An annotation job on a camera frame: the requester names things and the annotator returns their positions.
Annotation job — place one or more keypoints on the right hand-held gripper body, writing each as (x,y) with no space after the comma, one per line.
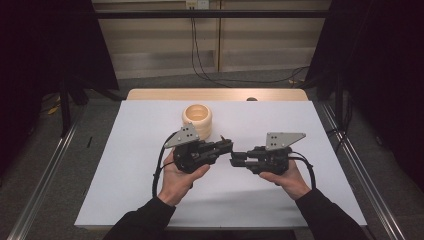
(271,160)

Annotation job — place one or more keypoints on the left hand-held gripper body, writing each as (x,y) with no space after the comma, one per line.
(193,156)

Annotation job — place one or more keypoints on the beige ribbed cup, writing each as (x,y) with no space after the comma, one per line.
(205,128)

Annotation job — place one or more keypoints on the person's right hand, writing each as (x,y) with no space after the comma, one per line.
(290,183)

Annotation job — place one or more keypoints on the person's left hand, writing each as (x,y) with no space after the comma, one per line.
(180,186)

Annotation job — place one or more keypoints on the white table mat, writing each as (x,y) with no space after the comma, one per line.
(233,203)

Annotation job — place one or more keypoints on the wooden table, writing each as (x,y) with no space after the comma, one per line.
(200,94)

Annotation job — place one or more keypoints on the black horizontal bar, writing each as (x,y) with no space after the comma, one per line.
(233,14)

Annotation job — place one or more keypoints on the dark curtain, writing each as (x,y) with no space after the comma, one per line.
(40,50)
(383,66)

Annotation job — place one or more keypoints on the yellow floor tape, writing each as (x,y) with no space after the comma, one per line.
(53,109)

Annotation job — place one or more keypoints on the aluminium floor rail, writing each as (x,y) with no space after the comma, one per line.
(43,186)
(383,210)

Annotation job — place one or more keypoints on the black stand post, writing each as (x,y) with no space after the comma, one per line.
(65,110)

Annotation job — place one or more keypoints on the white wall socket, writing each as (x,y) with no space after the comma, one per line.
(197,4)

